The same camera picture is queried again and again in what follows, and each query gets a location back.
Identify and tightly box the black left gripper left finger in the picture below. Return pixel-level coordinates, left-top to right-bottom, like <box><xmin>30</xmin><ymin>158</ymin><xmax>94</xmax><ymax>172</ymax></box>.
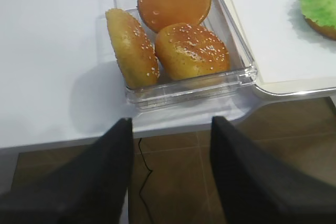
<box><xmin>1</xmin><ymin>118</ymin><xmax>134</xmax><ymax>223</ymax></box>

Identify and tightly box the white paper tray liner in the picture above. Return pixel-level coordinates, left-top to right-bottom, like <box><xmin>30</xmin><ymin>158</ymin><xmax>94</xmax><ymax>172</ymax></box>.
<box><xmin>224</xmin><ymin>0</ymin><xmax>336</xmax><ymax>84</ymax></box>

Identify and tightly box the green lettuce leaf on bun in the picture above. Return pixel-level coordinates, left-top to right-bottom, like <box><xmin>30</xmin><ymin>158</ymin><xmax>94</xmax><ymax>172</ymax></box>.
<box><xmin>299</xmin><ymin>0</ymin><xmax>335</xmax><ymax>28</ymax></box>

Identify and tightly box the sesame bun leaning on edge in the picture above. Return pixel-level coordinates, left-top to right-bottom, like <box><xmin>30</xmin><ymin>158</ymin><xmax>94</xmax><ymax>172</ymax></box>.
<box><xmin>105</xmin><ymin>8</ymin><xmax>160</xmax><ymax>89</ymax></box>

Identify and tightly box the sesame bun top flat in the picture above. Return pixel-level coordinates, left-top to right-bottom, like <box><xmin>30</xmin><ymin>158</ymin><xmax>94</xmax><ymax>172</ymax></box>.
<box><xmin>155</xmin><ymin>23</ymin><xmax>230</xmax><ymax>80</ymax></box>

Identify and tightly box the thin black cable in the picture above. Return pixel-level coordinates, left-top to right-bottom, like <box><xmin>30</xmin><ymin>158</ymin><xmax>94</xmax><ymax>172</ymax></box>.
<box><xmin>138</xmin><ymin>137</ymin><xmax>154</xmax><ymax>224</ymax></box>

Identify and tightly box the white serving tray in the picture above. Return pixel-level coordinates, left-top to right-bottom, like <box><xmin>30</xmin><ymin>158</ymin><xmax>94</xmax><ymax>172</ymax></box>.
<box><xmin>217</xmin><ymin>0</ymin><xmax>336</xmax><ymax>101</ymax></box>

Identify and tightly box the clear plastic bun container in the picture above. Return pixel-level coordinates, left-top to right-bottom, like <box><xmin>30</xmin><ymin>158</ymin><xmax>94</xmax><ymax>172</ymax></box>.
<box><xmin>111</xmin><ymin>0</ymin><xmax>257</xmax><ymax>110</ymax></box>

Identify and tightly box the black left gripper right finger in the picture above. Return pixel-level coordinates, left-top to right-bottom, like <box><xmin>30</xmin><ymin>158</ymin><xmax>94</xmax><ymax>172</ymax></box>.
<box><xmin>210</xmin><ymin>116</ymin><xmax>335</xmax><ymax>223</ymax></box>

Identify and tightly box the bun base on tray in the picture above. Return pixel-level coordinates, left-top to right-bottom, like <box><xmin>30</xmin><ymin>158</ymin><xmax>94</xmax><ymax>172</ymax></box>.
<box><xmin>305</xmin><ymin>18</ymin><xmax>336</xmax><ymax>40</ymax></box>

